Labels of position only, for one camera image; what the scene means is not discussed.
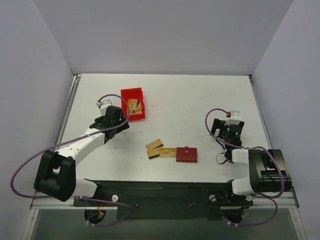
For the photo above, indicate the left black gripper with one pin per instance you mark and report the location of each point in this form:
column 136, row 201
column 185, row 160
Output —
column 119, row 116

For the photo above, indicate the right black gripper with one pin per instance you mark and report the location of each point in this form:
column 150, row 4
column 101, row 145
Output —
column 219, row 124

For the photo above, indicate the red leather card holder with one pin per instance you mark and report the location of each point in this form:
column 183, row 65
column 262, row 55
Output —
column 186, row 154

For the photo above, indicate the gold card with logo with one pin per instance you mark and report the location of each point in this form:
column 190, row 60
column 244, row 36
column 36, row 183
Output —
column 167, row 152

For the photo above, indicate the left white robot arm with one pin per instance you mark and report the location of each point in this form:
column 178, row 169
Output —
column 57, row 171

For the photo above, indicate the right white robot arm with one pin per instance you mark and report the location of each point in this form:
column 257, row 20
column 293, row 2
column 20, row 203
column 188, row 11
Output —
column 267, row 170

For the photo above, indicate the gold cards in bin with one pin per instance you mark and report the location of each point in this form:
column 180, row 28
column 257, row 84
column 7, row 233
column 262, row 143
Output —
column 136, row 107

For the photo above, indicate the gold card upper left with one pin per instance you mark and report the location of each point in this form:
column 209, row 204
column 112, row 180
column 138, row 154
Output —
column 154, row 144

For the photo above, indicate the gold card magnetic stripe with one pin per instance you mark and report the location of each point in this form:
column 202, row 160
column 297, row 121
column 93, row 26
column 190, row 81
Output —
column 153, row 153

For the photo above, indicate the red plastic bin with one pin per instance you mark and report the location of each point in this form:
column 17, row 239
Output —
column 128, row 93

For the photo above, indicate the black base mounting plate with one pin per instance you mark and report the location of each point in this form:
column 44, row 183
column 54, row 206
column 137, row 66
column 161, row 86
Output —
column 169, row 200

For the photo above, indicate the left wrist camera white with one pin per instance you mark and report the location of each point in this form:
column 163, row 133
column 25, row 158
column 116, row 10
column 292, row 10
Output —
column 103, row 105

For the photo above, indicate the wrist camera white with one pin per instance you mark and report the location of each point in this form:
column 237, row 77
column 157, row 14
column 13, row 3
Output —
column 103, row 105
column 234, row 118

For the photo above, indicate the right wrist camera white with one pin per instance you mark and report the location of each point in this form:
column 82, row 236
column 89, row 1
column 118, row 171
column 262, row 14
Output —
column 234, row 118

